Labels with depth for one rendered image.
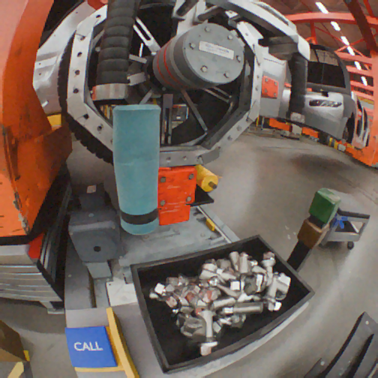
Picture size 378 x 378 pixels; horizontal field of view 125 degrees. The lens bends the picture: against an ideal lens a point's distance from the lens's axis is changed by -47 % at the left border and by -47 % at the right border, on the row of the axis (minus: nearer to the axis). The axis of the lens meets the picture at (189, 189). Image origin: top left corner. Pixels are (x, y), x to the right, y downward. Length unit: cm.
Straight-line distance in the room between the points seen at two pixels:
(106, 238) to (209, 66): 53
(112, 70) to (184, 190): 39
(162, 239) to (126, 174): 48
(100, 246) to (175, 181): 32
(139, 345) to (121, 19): 42
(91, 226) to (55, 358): 63
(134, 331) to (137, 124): 33
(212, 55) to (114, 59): 18
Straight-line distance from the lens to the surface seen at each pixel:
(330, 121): 291
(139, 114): 30
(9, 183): 38
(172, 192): 50
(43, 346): 91
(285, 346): 88
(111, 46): 21
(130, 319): 32
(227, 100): 65
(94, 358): 28
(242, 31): 61
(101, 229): 58
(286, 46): 43
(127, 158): 31
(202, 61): 32
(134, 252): 71
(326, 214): 28
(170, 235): 77
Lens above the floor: 74
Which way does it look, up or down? 27 degrees down
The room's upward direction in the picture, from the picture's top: 5 degrees clockwise
